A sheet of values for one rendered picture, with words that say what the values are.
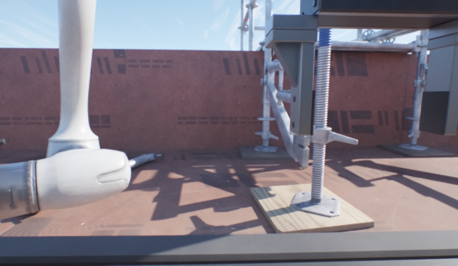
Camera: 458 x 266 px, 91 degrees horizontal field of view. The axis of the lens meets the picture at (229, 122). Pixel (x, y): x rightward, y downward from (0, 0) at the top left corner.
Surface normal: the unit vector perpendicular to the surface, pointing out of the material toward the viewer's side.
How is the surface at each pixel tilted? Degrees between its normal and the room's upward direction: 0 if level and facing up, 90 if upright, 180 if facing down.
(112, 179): 86
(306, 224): 0
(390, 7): 90
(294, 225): 0
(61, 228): 0
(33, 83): 90
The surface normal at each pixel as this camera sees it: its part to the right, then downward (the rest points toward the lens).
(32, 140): 0.06, 0.12
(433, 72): -1.00, 0.00
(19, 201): 0.59, 0.23
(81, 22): 0.68, 0.47
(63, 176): 0.47, -0.32
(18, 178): 0.47, -0.55
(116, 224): 0.00, -0.99
